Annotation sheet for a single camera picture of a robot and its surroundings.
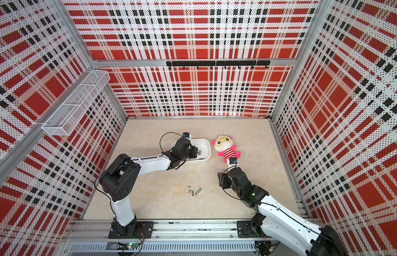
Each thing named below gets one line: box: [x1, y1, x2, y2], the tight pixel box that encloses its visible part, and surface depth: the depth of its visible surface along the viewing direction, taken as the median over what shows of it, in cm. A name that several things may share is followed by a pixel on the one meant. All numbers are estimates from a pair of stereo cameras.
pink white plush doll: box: [211, 134, 242, 164], surface depth 99 cm
